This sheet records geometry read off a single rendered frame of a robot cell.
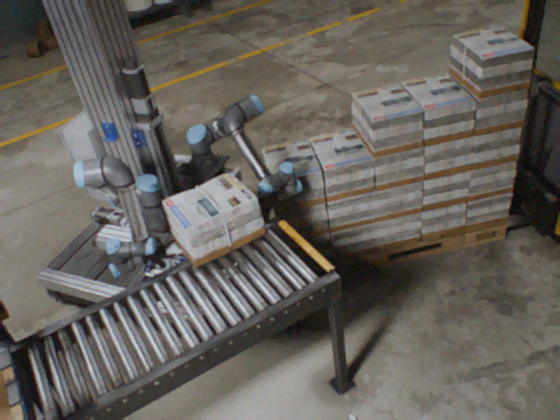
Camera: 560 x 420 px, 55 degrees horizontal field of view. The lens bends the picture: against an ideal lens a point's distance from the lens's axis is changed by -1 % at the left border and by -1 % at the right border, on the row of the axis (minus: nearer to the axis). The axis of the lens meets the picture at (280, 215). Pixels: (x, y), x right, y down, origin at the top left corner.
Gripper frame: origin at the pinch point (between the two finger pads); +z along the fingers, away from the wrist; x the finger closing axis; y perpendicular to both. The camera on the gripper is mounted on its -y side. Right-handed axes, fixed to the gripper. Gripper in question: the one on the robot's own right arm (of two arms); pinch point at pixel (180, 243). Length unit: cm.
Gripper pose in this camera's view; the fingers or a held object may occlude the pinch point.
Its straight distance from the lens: 271.2
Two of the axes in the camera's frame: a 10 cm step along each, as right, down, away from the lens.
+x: -5.0, -4.6, 7.3
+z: 8.5, -4.0, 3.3
